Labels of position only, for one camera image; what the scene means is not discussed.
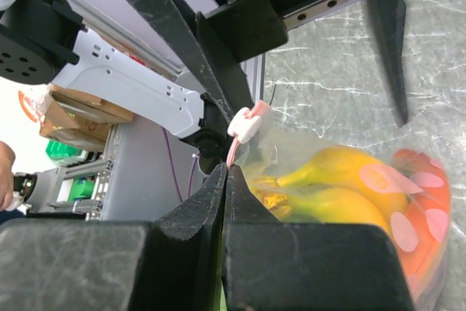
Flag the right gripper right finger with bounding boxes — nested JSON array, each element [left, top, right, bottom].
[[224, 166, 414, 310]]

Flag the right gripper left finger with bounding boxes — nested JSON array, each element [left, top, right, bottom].
[[1, 165, 226, 310]]

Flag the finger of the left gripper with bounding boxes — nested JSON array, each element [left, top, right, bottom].
[[366, 0, 408, 127]]

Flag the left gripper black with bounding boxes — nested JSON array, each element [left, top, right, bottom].
[[116, 0, 350, 166]]

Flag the clear zip bag pink slider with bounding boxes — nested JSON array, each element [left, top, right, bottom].
[[226, 101, 451, 310]]

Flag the fake yellow banana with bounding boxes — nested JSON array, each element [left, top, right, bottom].
[[248, 146, 408, 233]]

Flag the fake red tomato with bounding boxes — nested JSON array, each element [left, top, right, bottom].
[[391, 149, 451, 296]]

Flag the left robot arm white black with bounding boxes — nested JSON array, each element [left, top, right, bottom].
[[1, 0, 347, 163]]

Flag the person hand in background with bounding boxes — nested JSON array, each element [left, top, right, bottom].
[[0, 141, 15, 210]]

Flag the green storage bin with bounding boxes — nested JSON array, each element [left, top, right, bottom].
[[46, 141, 89, 167]]

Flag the cardboard box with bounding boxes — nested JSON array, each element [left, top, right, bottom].
[[39, 84, 134, 151]]

